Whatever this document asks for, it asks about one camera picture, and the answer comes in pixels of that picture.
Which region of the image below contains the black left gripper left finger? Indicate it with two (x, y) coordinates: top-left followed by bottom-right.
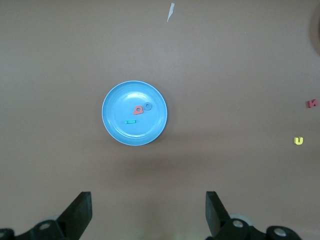
(0, 191), (93, 240)

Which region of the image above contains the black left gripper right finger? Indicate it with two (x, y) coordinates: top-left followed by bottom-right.
(205, 191), (307, 240)

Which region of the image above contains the blue plate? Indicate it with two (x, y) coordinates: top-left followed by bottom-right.
(101, 80), (169, 147)

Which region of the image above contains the white paper scrap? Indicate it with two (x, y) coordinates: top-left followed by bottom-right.
(166, 2), (176, 23)

